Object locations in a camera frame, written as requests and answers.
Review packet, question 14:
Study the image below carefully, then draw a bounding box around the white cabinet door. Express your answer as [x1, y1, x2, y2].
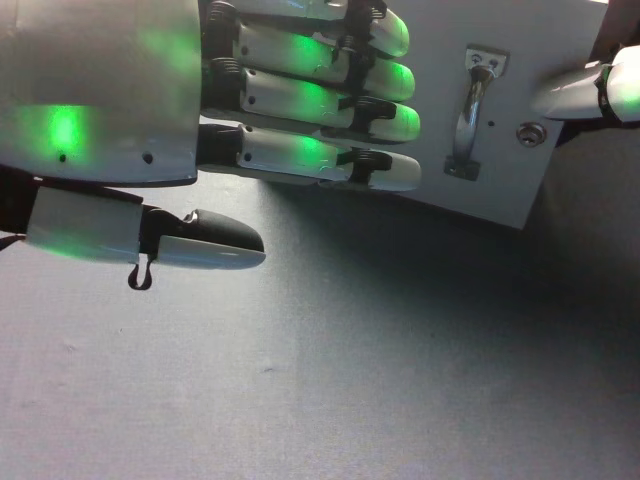
[259, 0, 610, 231]

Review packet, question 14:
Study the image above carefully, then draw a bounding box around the chrome metal handle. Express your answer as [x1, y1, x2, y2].
[443, 43, 511, 181]

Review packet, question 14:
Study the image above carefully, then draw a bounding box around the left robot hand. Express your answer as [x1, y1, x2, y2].
[0, 0, 423, 291]

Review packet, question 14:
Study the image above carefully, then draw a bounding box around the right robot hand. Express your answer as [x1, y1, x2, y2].
[528, 43, 640, 126]

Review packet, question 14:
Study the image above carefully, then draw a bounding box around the grey table cloth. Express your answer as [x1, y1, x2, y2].
[0, 169, 640, 480]

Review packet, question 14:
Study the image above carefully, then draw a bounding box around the round metal lock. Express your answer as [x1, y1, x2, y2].
[515, 122, 547, 148]

